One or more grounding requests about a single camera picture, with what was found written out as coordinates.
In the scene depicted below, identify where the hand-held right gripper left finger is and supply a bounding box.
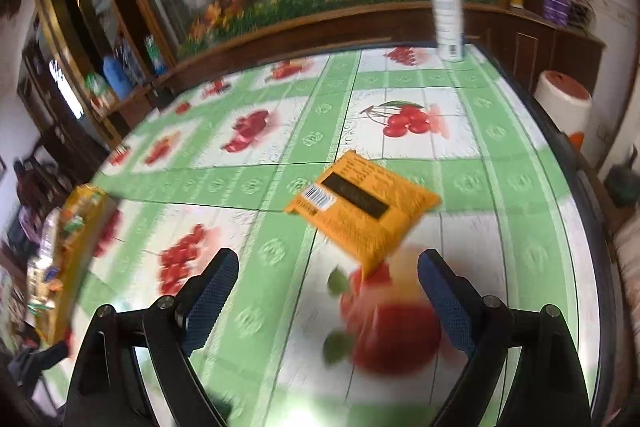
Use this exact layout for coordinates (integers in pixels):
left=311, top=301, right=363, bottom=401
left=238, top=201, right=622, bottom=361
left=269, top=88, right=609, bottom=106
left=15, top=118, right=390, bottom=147
left=62, top=248, right=240, bottom=427

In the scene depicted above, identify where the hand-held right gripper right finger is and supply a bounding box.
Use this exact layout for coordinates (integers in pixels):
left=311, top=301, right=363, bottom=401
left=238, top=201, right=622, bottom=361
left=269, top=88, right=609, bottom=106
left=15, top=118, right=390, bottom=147
left=417, top=248, right=593, bottom=427

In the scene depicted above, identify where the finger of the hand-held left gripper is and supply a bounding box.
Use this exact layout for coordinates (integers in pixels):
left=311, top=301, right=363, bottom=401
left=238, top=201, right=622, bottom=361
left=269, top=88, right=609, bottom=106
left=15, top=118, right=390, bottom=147
left=7, top=339, right=71, bottom=388

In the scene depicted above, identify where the orange-yellow snack packet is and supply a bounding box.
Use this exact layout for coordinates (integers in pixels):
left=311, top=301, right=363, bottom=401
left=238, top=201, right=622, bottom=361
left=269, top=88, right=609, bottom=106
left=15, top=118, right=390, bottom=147
left=284, top=149, right=443, bottom=280

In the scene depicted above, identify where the yellow rimmed tray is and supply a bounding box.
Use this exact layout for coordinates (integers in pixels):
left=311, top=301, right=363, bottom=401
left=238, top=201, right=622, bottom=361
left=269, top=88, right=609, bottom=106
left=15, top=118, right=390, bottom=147
left=27, top=184, right=121, bottom=343

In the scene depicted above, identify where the fruit print tablecloth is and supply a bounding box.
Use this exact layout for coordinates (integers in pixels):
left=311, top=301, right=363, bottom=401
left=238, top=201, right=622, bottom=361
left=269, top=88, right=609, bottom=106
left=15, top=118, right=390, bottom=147
left=70, top=44, right=608, bottom=427

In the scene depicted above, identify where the wooden cabinet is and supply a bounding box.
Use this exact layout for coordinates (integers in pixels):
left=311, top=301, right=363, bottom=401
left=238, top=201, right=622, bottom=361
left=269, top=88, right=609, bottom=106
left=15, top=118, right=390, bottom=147
left=90, top=79, right=176, bottom=135

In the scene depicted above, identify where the dark green pot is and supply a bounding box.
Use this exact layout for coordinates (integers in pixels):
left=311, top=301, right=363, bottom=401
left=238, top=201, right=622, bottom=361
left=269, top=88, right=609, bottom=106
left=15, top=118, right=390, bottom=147
left=604, top=157, right=640, bottom=208

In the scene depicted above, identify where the white bucket with red lid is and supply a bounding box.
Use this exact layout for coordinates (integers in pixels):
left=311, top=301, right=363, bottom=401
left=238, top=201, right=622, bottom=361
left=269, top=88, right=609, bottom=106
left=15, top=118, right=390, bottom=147
left=534, top=69, right=593, bottom=142

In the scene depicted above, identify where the green and white packet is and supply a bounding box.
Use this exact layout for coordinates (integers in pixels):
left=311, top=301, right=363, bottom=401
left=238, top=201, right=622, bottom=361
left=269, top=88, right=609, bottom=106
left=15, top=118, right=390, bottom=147
left=145, top=34, right=168, bottom=75
left=84, top=72, right=116, bottom=110

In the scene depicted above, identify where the blue plastic bottle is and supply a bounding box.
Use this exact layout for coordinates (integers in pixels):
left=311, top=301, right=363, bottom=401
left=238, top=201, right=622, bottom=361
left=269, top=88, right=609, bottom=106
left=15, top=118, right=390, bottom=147
left=102, top=56, right=133, bottom=100

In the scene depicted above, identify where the white spray bottle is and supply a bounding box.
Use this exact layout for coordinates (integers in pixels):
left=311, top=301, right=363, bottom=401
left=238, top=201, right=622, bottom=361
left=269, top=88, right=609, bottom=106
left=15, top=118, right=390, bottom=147
left=430, top=0, right=466, bottom=64

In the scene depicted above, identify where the purple striped container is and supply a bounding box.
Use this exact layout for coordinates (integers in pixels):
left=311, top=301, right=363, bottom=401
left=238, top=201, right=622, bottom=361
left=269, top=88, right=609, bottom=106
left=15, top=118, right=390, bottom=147
left=542, top=0, right=571, bottom=25

